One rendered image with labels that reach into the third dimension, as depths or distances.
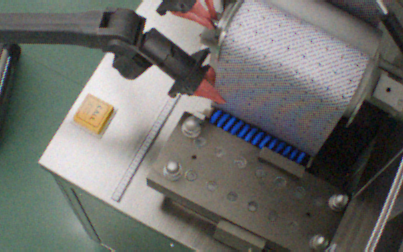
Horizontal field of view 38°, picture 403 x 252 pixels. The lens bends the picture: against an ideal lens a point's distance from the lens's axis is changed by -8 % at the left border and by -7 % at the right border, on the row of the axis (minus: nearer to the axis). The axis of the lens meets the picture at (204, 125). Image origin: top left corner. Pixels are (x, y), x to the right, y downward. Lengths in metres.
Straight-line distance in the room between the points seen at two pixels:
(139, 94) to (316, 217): 0.49
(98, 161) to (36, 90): 1.14
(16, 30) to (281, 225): 0.64
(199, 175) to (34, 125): 1.29
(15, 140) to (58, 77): 0.31
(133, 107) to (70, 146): 0.17
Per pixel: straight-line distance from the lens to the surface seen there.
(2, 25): 1.22
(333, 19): 1.17
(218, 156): 1.23
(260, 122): 1.23
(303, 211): 1.22
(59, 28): 1.17
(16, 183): 2.35
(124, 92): 1.42
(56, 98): 2.44
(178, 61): 1.17
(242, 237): 1.20
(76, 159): 1.37
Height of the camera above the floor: 2.19
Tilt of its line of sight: 68 degrees down
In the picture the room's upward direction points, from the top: 9 degrees clockwise
